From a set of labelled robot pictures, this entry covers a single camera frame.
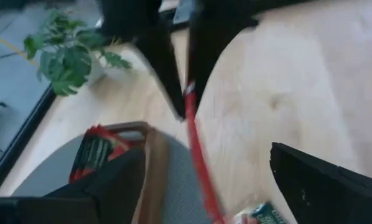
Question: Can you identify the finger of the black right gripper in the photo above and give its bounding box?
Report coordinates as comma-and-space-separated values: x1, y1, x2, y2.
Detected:
135, 27, 187, 121
185, 17, 259, 110

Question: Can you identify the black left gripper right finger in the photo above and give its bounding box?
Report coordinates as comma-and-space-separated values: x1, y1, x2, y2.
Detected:
269, 142, 372, 224

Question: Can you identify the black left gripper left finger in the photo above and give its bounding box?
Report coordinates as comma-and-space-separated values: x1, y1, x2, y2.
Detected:
44, 148, 147, 224

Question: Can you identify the grey round mat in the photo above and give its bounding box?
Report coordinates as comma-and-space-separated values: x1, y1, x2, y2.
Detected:
11, 133, 212, 224

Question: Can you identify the red strawberry tea packet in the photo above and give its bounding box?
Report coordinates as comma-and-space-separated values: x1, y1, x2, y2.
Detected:
183, 81, 229, 224
68, 124, 137, 184

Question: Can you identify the black aluminium table frame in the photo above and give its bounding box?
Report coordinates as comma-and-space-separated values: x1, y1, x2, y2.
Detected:
0, 85, 58, 197

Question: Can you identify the green potted plant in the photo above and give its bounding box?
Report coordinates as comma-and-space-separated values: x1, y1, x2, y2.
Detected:
23, 8, 133, 97

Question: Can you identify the beige vanilla tea packet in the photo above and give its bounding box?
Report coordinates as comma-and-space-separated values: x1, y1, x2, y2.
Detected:
234, 201, 287, 224

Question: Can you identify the brown wooden compartment tray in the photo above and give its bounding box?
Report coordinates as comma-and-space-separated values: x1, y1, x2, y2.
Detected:
103, 121, 171, 224

